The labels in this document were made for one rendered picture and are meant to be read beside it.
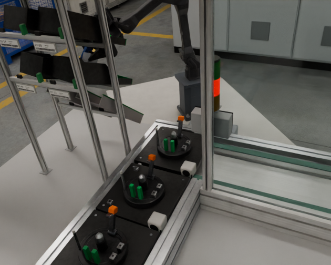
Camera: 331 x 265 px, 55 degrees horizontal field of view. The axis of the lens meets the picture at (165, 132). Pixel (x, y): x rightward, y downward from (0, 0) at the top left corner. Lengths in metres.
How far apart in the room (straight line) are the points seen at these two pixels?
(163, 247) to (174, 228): 0.07
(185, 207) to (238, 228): 0.20
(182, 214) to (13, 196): 0.71
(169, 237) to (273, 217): 0.34
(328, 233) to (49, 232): 0.91
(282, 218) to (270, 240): 0.08
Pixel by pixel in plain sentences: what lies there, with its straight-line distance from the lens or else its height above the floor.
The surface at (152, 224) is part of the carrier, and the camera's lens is 1.00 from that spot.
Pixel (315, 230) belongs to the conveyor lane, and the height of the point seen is 0.92.
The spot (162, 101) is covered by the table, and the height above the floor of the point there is 0.86.
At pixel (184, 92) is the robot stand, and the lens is 1.57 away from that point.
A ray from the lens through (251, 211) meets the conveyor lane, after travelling 1.12.
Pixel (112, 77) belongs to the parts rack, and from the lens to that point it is 1.17.
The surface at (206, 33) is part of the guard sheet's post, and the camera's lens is 0.83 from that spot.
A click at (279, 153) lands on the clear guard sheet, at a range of 0.95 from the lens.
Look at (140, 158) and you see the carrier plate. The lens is 1.24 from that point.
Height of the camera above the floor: 1.76
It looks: 35 degrees down
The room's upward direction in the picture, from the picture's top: 6 degrees counter-clockwise
